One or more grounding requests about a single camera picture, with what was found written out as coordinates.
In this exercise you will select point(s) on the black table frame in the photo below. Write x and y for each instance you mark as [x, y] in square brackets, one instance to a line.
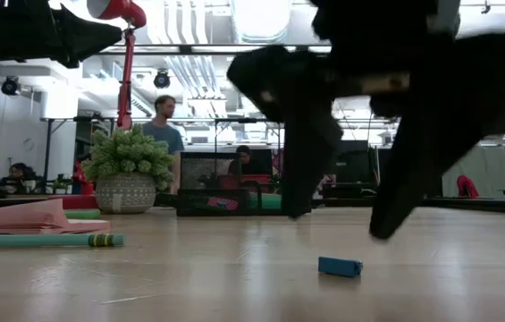
[502, 205]

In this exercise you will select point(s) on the black mesh desk organizer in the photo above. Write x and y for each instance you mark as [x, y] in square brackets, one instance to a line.
[198, 172]

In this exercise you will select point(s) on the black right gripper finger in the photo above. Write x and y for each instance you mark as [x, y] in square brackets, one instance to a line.
[305, 165]
[413, 170]

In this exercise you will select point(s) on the grey green curtain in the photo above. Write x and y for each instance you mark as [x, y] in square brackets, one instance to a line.
[489, 174]

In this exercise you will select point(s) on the red desk lamp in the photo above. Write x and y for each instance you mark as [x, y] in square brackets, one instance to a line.
[125, 89]

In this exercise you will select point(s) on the black overhead bar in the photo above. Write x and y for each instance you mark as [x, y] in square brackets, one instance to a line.
[185, 49]

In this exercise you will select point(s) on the person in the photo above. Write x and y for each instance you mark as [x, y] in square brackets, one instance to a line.
[17, 172]
[165, 134]
[245, 156]

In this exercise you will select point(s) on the black ceiling spotlight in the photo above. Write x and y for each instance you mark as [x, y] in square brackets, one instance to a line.
[10, 86]
[162, 79]

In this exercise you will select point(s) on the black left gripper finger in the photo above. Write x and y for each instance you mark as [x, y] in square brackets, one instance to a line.
[78, 30]
[71, 53]

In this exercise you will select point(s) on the black partition panel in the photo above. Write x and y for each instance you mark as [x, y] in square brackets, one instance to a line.
[355, 165]

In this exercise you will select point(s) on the green plant in patterned pot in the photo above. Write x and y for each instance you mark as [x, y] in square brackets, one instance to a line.
[127, 192]

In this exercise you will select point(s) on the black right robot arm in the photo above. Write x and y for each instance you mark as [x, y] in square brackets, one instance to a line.
[368, 18]

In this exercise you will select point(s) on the pink sticky notes pad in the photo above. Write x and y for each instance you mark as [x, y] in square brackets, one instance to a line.
[24, 219]

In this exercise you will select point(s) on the red background object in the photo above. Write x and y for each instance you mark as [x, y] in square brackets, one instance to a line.
[466, 188]

